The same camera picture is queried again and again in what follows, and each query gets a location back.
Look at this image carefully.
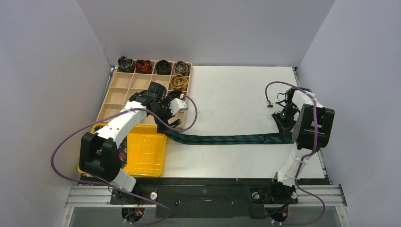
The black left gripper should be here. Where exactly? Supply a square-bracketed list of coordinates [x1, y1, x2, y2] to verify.
[150, 97, 181, 134]

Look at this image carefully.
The green navy striped tie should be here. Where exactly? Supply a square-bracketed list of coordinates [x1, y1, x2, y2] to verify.
[166, 131, 293, 145]

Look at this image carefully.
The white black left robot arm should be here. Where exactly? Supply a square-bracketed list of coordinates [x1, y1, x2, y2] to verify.
[79, 82, 188, 203]

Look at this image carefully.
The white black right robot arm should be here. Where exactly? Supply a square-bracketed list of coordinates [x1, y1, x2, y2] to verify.
[266, 88, 335, 203]

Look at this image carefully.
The rolled navy floral tie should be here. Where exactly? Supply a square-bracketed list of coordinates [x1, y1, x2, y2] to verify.
[167, 90, 185, 100]

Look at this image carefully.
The yellow plastic tray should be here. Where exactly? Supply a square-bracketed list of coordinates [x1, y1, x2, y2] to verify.
[78, 125, 167, 177]

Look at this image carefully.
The rolled yellow beetle tie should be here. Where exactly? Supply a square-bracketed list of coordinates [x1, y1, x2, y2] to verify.
[170, 74, 189, 91]

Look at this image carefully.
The wooden compartment organizer box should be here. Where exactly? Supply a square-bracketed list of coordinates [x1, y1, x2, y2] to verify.
[97, 60, 193, 120]

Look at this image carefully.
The floral dark tie in tray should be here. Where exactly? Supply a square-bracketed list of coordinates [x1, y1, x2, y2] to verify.
[118, 138, 128, 168]

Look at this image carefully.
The rolled black gold tie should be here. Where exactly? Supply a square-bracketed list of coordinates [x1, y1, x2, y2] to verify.
[155, 60, 172, 75]

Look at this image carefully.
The rolled grey patterned tie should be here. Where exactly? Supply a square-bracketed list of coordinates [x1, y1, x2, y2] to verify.
[174, 61, 191, 76]

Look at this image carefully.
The rolled red black tie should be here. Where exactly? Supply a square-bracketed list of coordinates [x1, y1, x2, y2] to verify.
[135, 60, 153, 74]

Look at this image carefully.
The rolled black grey tie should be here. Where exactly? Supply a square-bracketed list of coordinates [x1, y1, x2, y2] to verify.
[118, 56, 135, 73]

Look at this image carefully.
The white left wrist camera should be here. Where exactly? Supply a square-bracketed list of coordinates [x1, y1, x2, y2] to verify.
[169, 98, 189, 116]

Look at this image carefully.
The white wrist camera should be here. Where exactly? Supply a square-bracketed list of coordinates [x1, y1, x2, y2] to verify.
[273, 102, 285, 114]
[169, 98, 189, 116]

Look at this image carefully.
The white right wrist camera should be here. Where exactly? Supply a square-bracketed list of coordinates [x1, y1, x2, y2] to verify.
[273, 102, 285, 114]

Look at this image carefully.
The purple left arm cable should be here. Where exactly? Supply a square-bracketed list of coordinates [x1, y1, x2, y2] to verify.
[51, 94, 199, 226]

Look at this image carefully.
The aluminium black mounting rail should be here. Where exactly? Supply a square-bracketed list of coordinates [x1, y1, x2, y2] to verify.
[66, 179, 347, 221]

